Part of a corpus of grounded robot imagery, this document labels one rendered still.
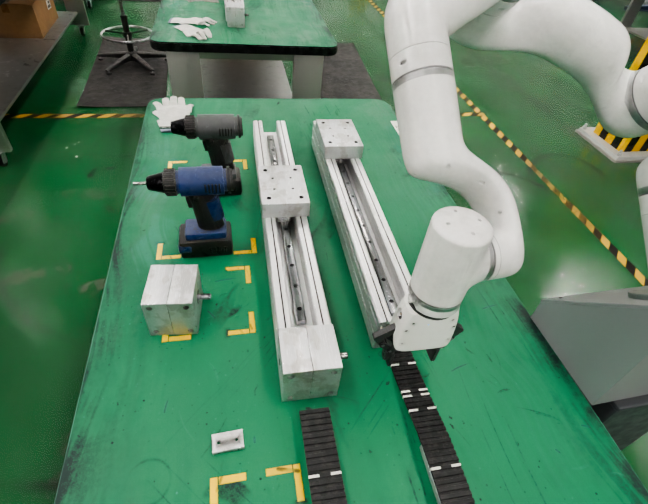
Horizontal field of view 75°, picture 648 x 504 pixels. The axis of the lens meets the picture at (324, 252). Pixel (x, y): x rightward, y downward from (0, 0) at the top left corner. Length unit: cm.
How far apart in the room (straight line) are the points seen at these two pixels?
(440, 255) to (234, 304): 49
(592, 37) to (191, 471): 93
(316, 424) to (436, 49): 59
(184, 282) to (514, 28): 73
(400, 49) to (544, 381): 67
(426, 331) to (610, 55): 54
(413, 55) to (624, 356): 61
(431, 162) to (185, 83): 199
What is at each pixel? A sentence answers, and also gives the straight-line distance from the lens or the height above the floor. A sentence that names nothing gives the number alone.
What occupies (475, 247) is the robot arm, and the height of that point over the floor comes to 114.
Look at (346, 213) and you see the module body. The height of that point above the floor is 86.
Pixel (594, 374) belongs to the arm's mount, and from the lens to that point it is 96.
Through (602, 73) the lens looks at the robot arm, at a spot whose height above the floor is 126.
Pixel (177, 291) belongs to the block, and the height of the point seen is 87.
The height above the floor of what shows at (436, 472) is 81.
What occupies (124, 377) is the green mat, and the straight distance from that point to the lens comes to 86.
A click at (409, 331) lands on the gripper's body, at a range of 71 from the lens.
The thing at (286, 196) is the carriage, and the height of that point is 90.
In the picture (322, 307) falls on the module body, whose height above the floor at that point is 86.
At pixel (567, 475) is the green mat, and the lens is 89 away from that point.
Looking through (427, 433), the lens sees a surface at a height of 81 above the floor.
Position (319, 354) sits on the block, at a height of 87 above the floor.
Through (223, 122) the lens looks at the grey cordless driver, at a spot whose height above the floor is 99.
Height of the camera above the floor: 149
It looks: 43 degrees down
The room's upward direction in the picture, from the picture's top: 7 degrees clockwise
